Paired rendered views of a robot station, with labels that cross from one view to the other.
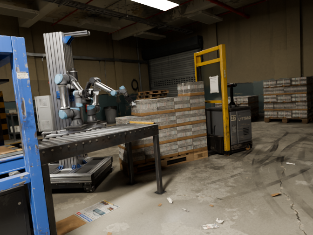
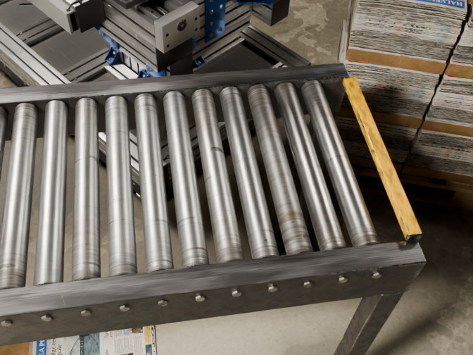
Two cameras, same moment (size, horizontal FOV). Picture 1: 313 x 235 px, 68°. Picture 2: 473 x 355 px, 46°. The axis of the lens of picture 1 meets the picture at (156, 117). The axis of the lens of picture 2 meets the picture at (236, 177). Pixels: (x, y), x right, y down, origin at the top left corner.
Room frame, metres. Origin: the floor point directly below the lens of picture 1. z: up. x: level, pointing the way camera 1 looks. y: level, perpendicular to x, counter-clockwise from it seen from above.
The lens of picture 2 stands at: (1.98, 0.00, 1.67)
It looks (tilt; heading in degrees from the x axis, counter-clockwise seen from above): 52 degrees down; 34
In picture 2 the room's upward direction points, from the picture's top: 4 degrees clockwise
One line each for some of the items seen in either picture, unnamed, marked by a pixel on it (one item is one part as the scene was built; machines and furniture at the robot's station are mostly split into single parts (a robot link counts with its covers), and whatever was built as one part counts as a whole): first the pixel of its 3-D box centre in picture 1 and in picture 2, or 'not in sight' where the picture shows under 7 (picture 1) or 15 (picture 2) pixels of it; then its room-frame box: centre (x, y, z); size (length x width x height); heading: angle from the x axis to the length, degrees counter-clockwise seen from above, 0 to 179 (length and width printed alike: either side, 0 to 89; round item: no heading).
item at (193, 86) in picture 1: (192, 120); not in sight; (3.97, -0.61, 0.65); 0.39 x 0.30 x 1.29; 26
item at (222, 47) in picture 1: (224, 98); not in sight; (3.86, -1.15, 0.97); 0.09 x 0.09 x 1.75; 26
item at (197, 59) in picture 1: (200, 99); not in sight; (4.45, -0.86, 0.97); 0.09 x 0.09 x 1.75; 26
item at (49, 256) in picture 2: (92, 135); (53, 187); (2.31, 0.65, 0.77); 0.47 x 0.05 x 0.05; 46
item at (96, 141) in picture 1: (108, 140); (54, 313); (2.13, 0.47, 0.74); 1.34 x 0.05 x 0.12; 136
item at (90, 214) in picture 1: (98, 210); (94, 339); (2.27, 0.68, 0.00); 0.37 x 0.29 x 0.01; 136
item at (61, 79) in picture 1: (64, 96); not in sight; (2.81, 1.09, 1.19); 0.15 x 0.12 x 0.55; 147
